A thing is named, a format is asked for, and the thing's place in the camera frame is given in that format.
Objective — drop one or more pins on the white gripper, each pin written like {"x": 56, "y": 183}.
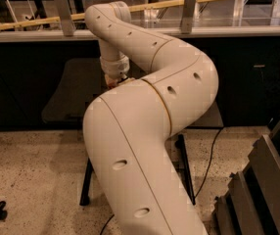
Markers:
{"x": 115, "y": 67}

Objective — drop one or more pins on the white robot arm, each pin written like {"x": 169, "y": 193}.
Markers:
{"x": 125, "y": 128}

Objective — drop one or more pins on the black adjustable laptop table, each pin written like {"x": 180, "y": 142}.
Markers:
{"x": 81, "y": 82}

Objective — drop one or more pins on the black side table panel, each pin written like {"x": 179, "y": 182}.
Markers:
{"x": 210, "y": 119}

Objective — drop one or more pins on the wooden handrail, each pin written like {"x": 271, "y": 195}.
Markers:
{"x": 132, "y": 9}

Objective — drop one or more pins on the grey metal railing post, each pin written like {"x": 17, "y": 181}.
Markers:
{"x": 67, "y": 25}
{"x": 187, "y": 16}

